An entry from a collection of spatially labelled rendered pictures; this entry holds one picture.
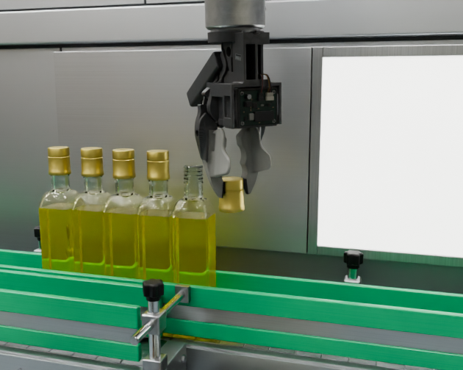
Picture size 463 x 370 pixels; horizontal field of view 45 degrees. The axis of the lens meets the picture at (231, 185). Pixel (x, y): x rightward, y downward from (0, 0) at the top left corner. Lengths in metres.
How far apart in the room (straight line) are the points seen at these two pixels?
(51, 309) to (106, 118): 0.36
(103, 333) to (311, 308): 0.29
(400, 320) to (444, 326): 0.06
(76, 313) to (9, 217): 0.44
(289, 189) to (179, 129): 0.22
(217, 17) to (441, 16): 0.37
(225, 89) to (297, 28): 0.28
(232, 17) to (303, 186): 0.35
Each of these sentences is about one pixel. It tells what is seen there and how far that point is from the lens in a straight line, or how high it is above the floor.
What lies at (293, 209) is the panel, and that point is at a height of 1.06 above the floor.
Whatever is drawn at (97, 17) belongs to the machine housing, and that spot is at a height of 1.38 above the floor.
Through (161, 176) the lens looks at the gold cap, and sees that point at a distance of 0.85.
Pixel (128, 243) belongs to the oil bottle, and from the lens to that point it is 0.88.
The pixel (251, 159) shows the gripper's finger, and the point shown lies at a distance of 0.75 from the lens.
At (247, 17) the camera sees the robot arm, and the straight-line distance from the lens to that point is 0.69.
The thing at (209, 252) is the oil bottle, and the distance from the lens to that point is 0.86.
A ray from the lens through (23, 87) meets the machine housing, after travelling 1.16.
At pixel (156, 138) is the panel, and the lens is 0.99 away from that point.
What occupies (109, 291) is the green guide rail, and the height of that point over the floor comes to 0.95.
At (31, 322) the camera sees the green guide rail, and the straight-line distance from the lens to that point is 0.89.
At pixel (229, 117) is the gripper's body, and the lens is 0.70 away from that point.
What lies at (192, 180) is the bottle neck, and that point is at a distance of 0.83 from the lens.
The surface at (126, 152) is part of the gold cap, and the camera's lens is 0.87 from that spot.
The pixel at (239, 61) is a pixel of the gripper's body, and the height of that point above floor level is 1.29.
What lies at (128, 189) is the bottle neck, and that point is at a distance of 0.88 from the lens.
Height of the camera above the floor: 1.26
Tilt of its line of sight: 10 degrees down
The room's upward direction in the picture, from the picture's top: straight up
